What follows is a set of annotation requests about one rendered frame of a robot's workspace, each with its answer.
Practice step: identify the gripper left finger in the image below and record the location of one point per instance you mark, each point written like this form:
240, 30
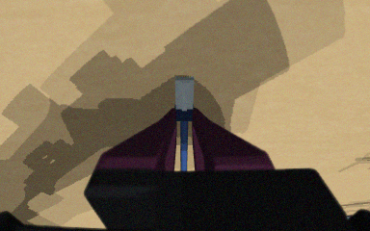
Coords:
146, 149

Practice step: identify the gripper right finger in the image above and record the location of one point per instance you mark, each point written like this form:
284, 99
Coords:
222, 150

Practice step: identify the blue patch cord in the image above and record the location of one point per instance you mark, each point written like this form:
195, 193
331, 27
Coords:
184, 144

